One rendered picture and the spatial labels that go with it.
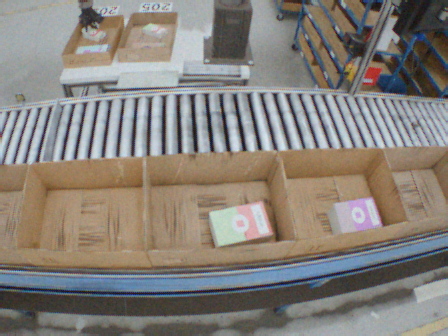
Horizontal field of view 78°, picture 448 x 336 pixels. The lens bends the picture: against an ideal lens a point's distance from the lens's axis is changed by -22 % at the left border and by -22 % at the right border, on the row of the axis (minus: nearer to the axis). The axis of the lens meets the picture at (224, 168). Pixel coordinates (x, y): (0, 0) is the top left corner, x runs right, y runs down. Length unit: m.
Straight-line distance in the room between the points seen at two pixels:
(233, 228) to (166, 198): 0.25
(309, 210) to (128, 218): 0.58
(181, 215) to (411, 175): 0.93
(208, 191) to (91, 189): 0.40
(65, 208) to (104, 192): 0.15
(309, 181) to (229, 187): 0.28
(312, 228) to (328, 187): 0.18
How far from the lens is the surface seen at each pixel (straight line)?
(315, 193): 1.19
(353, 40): 1.62
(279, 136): 1.47
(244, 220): 1.00
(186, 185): 1.12
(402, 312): 2.27
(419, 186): 1.43
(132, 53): 1.76
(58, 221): 1.15
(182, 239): 1.04
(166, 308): 1.26
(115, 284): 1.00
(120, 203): 1.11
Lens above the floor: 1.86
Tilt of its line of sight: 56 degrees down
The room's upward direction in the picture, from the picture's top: 8 degrees clockwise
